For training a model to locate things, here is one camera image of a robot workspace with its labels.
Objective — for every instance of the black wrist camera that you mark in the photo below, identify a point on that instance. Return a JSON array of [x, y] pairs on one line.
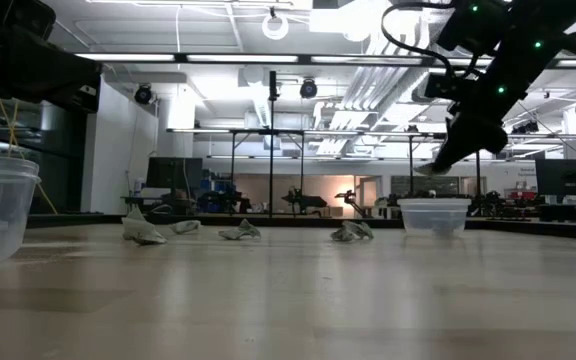
[[13, 17], [473, 27]]

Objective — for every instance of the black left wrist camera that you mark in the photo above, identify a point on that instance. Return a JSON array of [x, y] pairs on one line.
[[13, 17]]

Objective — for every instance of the black tripod stand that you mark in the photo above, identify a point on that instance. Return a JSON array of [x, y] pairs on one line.
[[271, 150]]

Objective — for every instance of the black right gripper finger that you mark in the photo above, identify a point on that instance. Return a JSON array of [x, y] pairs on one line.
[[447, 150], [460, 152]]

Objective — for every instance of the black computer monitor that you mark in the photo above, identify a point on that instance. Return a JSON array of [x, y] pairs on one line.
[[174, 172], [565, 176]]

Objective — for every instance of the black hanging camera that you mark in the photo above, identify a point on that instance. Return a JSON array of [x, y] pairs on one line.
[[308, 88], [143, 94]]

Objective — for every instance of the black background robot arm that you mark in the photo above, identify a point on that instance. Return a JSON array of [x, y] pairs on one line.
[[303, 201], [350, 199]]

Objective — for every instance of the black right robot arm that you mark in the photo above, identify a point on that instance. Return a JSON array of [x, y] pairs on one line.
[[543, 35]]

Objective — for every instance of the green white sweetener packet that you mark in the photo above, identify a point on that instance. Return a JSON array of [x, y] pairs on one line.
[[350, 232], [140, 232], [240, 232], [185, 227]]

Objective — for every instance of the black beam with strip lights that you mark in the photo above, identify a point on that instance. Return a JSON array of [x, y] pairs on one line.
[[308, 59]]

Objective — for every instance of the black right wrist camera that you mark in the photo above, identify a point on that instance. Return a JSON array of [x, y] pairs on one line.
[[473, 27]]

